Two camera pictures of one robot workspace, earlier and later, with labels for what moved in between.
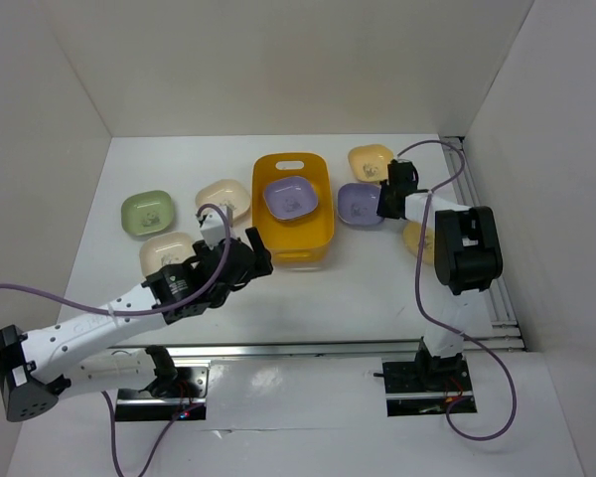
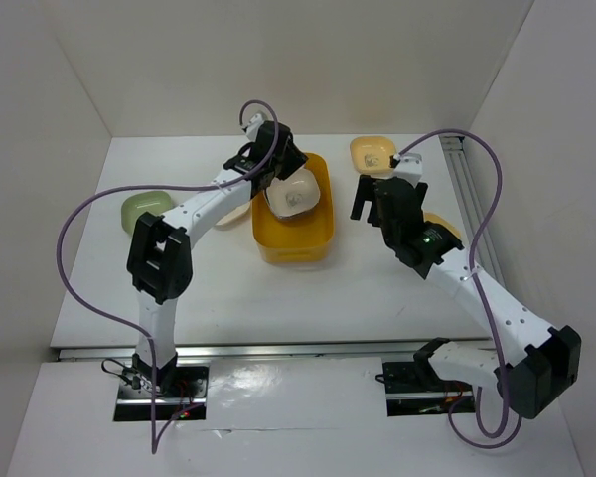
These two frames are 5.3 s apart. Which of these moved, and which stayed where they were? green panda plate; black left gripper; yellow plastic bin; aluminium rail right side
Moved: black left gripper
Stayed: aluminium rail right side; green panda plate; yellow plastic bin
